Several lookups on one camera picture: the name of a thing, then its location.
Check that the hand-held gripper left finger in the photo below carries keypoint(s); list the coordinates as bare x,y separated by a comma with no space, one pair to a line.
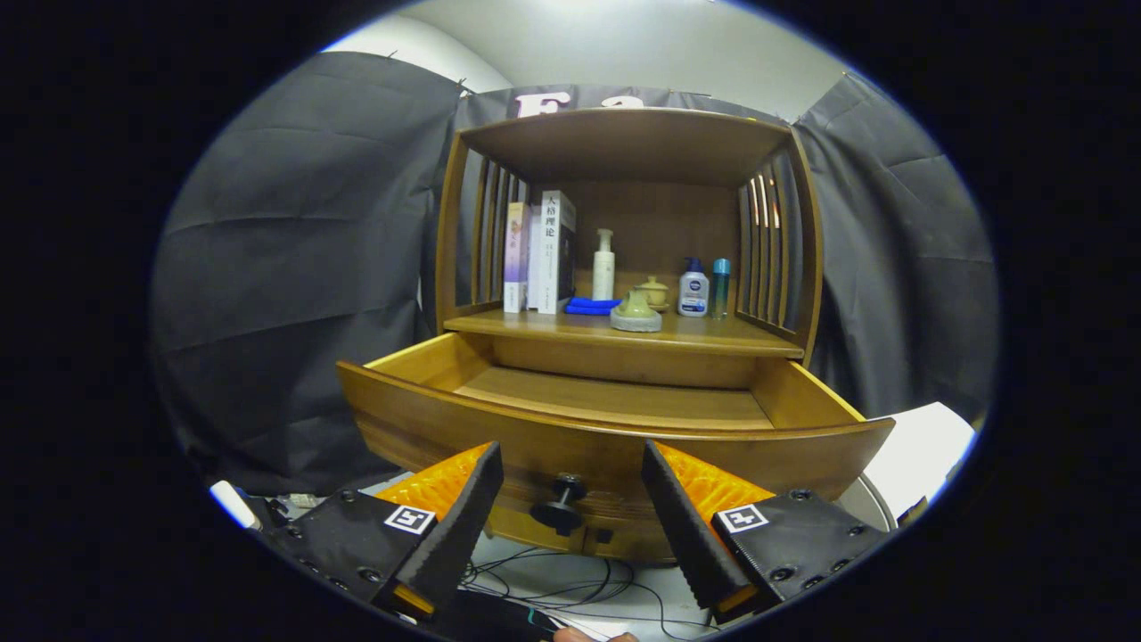
463,526

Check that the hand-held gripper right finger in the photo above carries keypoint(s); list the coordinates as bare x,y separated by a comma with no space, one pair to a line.
686,535

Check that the wooden drawer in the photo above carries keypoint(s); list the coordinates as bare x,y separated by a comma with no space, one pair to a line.
579,455

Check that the wooden cabinet door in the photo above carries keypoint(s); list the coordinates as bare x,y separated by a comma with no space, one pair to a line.
535,542
633,548

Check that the wooden countertop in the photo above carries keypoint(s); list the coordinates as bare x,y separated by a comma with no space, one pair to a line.
704,337

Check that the wooden cabinet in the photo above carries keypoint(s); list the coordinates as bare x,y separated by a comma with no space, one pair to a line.
660,223

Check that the grey ribbed object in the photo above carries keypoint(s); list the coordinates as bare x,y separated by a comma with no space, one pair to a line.
869,513

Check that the white bottle with blue cap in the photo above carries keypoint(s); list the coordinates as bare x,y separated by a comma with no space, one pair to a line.
693,292

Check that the yellow lidded teacup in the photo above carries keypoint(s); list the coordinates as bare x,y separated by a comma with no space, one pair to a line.
657,290

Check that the teal bottle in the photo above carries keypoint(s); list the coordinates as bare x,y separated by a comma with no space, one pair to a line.
720,290

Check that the folded blue cloth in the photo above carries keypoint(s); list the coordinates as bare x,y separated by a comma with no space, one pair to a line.
588,307

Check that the white table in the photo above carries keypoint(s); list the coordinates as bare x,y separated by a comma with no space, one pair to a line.
927,446

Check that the pink purple book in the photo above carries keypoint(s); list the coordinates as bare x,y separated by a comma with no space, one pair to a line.
516,259

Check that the white pump bottle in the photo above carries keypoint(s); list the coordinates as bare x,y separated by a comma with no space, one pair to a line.
603,272

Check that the white book with dark cover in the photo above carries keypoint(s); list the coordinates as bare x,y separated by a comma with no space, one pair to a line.
553,259

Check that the black backdrop cloth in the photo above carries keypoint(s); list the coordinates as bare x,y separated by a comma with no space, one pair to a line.
294,267

